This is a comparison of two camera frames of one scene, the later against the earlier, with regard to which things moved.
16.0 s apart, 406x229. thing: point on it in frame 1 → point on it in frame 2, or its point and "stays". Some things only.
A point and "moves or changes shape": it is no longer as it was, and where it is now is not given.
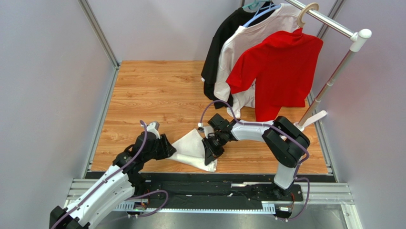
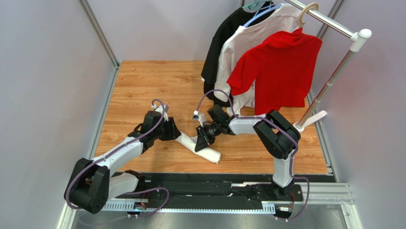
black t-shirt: x=238 y=17 stays
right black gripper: x=211 y=148 → x=205 y=134
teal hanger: x=251 y=5 stays
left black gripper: x=167 y=149 → x=173 y=132
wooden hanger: x=314 y=5 stays
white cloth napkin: x=190 y=150 moves or changes shape
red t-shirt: x=283 y=67 stays
